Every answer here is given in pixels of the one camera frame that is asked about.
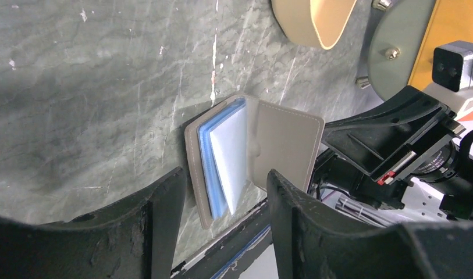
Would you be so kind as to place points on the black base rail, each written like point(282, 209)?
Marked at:
point(233, 251)

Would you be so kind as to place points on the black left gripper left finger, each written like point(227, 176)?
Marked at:
point(134, 237)

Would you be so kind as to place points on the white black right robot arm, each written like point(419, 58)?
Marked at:
point(421, 200)

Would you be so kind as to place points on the grey card holder wallet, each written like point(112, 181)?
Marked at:
point(238, 141)

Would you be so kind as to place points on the beige oval tray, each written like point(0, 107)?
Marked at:
point(313, 23)

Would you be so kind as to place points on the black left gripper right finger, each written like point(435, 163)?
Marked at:
point(312, 240)

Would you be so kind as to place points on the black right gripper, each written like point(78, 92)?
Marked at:
point(373, 156)

